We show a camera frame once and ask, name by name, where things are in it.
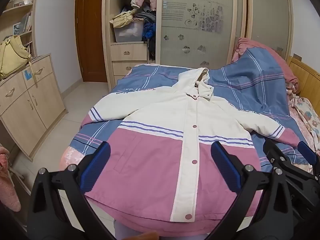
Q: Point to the pink and white hooded jacket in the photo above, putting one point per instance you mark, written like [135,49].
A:
[160,130]

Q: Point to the blue plaid duvet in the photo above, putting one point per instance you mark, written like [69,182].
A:
[245,80]

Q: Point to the brown wooden door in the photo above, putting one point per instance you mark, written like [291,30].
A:
[91,30]

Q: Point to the yellow handbag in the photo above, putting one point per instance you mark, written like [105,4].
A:
[12,55]

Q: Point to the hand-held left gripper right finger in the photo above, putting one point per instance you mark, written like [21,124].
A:
[225,165]

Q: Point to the frosted floral sliding door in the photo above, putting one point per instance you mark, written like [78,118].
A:
[197,37]

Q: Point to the pink quilt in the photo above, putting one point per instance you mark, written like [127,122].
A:
[270,52]

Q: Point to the translucent storage box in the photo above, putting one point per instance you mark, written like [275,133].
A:
[128,31]

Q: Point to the dark blue garment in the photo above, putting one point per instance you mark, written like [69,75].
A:
[149,31]

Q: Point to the grey folded clothes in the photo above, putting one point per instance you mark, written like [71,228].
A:
[146,16]

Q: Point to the light wooden wardrobe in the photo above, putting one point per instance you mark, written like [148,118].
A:
[107,17]

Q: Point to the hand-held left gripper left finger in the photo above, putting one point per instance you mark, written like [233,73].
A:
[96,165]

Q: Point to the wooden bookshelf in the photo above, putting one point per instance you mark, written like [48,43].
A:
[20,7]

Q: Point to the wardrobe drawer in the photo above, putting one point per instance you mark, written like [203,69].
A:
[128,52]
[125,68]

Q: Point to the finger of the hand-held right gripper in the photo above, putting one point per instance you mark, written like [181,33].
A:
[306,152]
[273,150]

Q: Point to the floral blanket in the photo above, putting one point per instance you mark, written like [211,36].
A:
[306,115]

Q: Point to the frosted plain sliding door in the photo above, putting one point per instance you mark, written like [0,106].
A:
[270,12]

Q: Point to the wooden headboard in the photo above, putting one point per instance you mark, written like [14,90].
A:
[306,77]

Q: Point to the person's lavender trousers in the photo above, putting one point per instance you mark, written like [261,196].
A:
[120,230]

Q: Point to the beige cloth bag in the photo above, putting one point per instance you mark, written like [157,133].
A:
[122,18]

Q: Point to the light wooden cabinet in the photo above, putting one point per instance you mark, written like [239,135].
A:
[32,100]

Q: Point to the blue sticker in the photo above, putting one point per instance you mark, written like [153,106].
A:
[28,74]

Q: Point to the pink fluffy towel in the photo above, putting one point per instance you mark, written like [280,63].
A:
[7,177]

